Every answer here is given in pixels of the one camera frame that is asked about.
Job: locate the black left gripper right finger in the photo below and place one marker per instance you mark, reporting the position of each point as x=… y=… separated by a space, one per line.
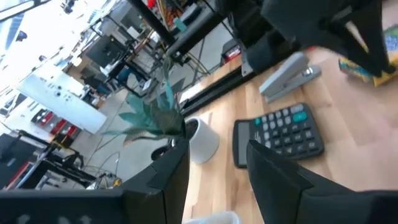
x=273 y=186

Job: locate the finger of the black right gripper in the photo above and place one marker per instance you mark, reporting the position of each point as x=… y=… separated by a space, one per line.
x=351 y=46
x=381 y=40

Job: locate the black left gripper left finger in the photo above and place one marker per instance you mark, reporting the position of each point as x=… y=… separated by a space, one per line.
x=164 y=189

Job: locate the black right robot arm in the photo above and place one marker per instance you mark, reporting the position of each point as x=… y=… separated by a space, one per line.
x=267 y=53

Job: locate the yellow green crayon box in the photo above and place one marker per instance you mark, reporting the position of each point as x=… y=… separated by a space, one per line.
x=357 y=70

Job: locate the black calculator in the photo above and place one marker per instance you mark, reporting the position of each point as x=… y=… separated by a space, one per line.
x=280 y=133

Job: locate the white plant pot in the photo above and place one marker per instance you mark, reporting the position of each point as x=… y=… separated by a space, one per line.
x=203 y=140

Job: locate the grey stapler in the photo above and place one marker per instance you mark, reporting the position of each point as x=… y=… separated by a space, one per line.
x=286 y=77

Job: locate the green artificial plant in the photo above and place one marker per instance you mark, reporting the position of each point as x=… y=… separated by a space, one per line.
x=155 y=121

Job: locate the small teal block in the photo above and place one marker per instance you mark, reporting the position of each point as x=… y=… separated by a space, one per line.
x=180 y=24

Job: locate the white pillar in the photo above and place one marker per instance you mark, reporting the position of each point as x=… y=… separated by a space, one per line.
x=62 y=102

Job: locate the black aluminium table frame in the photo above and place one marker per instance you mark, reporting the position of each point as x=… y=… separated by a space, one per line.
x=217 y=91

